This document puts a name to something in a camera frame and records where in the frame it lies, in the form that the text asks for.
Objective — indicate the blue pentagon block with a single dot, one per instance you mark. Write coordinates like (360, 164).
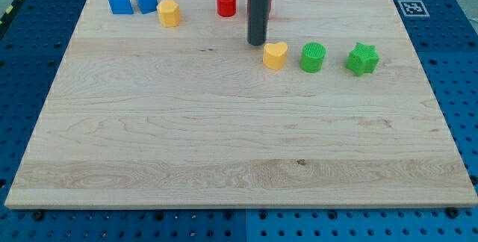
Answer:
(121, 6)

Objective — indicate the black yellow hazard tape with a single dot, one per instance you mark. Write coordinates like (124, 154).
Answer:
(11, 11)

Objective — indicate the yellow heart block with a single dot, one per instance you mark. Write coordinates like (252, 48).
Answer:
(274, 55)

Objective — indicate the green cylinder block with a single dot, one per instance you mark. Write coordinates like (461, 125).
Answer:
(312, 57)

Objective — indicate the white fiducial marker tag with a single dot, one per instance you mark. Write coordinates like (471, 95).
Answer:
(413, 8)

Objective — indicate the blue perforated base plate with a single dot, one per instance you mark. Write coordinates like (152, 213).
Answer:
(31, 49)

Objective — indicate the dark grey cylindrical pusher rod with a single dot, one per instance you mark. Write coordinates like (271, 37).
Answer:
(257, 21)

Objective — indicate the yellow hexagon block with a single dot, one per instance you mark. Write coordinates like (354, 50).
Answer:
(169, 13)

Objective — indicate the green star block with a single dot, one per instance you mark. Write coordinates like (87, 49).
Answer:
(362, 59)

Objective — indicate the red block behind rod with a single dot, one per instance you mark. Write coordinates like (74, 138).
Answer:
(269, 7)

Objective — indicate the red cylinder block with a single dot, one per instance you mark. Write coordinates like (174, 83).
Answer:
(226, 8)

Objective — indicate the light wooden board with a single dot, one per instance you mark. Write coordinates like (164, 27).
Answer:
(140, 116)

